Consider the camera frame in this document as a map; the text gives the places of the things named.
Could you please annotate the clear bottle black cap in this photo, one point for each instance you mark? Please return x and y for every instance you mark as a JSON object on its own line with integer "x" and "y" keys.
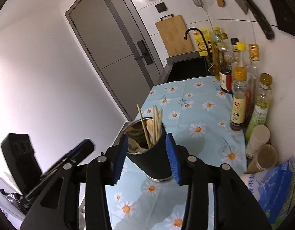
{"x": 234, "y": 43}

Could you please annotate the tall oil bottle yellow cap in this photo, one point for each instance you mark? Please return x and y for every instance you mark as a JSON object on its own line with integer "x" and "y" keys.
{"x": 216, "y": 32}

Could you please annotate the black sink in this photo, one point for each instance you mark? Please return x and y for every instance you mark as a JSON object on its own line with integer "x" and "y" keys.
{"x": 188, "y": 69}

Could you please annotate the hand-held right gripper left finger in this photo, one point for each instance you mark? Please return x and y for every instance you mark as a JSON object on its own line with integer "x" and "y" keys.
{"x": 121, "y": 158}

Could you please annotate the blue white salt bag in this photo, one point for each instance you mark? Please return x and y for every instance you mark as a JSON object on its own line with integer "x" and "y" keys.
{"x": 274, "y": 191}

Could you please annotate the clear bottle yellow cap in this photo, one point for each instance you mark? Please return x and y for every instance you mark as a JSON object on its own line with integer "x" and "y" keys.
{"x": 241, "y": 48}

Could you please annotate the black wall outlet panel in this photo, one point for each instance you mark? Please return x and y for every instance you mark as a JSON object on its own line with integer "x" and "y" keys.
{"x": 283, "y": 9}

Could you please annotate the cream spoon cartoon print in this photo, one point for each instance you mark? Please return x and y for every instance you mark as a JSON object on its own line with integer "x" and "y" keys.
{"x": 133, "y": 146}

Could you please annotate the white lid spice jar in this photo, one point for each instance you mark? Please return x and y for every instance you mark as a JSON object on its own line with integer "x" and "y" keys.
{"x": 257, "y": 139}

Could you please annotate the dark soy sauce bottle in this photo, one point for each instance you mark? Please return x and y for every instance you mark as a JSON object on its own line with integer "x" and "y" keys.
{"x": 226, "y": 81}

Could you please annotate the bamboo cutting board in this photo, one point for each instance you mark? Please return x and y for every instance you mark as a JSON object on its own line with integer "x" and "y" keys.
{"x": 173, "y": 36}

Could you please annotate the black plastic bag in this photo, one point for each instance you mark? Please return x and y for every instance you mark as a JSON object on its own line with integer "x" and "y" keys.
{"x": 11, "y": 198}

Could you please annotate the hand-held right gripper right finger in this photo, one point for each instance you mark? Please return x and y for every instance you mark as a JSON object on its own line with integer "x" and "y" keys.
{"x": 172, "y": 158}

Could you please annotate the bunch of chopsticks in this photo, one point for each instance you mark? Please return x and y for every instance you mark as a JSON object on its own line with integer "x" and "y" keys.
{"x": 157, "y": 124}

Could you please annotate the black wall switch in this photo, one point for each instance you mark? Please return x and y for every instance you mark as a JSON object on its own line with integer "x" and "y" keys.
{"x": 161, "y": 7}

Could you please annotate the plain cream spoon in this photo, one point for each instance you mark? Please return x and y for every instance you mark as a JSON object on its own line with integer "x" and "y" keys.
{"x": 149, "y": 126}

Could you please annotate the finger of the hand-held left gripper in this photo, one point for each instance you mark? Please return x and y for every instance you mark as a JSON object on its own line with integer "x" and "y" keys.
{"x": 78, "y": 151}

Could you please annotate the grey door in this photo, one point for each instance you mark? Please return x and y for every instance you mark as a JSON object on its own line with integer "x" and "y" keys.
{"x": 109, "y": 52}

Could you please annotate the daisy print tablecloth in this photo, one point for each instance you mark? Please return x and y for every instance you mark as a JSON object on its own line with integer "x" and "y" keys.
{"x": 197, "y": 115}

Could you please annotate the black faucet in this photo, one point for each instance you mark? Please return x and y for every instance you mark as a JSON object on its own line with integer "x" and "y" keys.
{"x": 206, "y": 43}

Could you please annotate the black utensil holder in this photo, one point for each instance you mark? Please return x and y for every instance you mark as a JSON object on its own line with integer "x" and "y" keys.
{"x": 157, "y": 163}

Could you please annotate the clear bottle gold cap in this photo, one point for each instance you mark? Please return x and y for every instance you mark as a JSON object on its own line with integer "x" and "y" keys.
{"x": 224, "y": 45}
{"x": 254, "y": 52}

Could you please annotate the brown lid spice jar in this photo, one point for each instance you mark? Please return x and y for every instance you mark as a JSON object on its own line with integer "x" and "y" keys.
{"x": 264, "y": 158}

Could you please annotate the yellow oil jug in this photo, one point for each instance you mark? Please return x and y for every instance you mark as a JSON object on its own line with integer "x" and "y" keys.
{"x": 200, "y": 40}

